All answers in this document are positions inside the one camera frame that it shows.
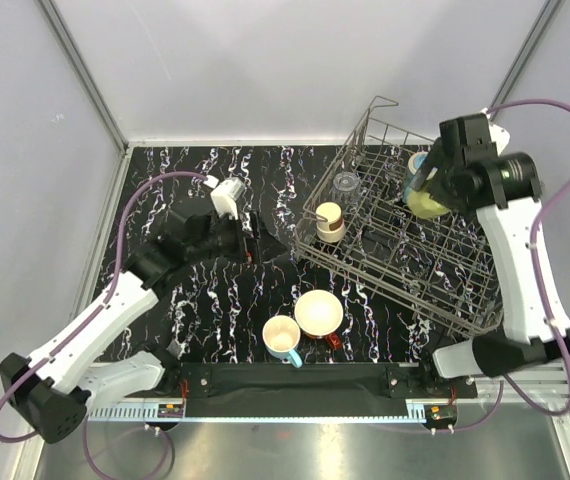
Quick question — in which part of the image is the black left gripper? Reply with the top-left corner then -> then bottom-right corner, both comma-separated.
187,208 -> 287,265

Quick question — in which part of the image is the blue butterfly mug orange inside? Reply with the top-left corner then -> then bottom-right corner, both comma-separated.
403,152 -> 428,202

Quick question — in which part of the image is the yellow-green mug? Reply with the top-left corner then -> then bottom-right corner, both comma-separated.
405,187 -> 450,220

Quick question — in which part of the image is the beige cup with brown band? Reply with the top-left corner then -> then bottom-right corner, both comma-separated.
315,202 -> 346,244

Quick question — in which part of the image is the red mug white inside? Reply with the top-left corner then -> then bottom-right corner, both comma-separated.
294,290 -> 344,350

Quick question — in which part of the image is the light blue mug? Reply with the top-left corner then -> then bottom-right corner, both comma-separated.
262,315 -> 303,368

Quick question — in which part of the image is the clear drinking glass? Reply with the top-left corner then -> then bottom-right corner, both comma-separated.
331,171 -> 361,209

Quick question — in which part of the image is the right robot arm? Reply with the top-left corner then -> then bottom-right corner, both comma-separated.
407,113 -> 570,397

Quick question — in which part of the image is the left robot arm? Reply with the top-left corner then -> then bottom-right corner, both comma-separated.
0,210 -> 287,444

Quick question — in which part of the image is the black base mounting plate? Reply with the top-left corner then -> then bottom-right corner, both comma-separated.
172,363 -> 478,421

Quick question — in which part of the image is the left controller board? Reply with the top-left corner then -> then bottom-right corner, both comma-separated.
157,403 -> 185,418

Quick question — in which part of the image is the controller board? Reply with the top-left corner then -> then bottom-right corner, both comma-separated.
425,404 -> 458,428
157,403 -> 185,418

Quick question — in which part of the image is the right controller board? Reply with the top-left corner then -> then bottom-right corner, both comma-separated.
425,404 -> 458,428

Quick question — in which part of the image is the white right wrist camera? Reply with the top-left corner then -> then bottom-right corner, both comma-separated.
481,108 -> 510,156

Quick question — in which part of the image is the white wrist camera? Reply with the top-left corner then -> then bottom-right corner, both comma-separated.
481,108 -> 510,156
203,175 -> 246,220

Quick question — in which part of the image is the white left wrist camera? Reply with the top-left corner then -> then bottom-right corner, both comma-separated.
203,175 -> 246,220

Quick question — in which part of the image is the grey wire dish rack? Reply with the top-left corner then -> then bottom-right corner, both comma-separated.
295,96 -> 503,338

